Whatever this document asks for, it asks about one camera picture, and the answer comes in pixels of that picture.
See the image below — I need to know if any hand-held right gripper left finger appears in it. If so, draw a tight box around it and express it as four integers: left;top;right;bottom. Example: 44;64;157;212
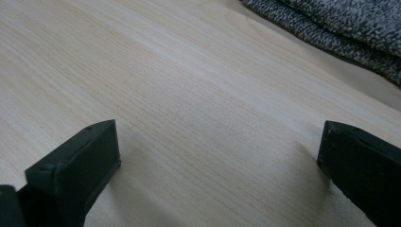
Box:
18;118;122;227

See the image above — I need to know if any grey terry cloth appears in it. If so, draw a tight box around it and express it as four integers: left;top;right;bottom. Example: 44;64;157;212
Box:
240;0;401;87

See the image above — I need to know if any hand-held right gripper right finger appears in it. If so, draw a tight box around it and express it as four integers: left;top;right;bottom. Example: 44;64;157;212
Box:
316;120;401;227

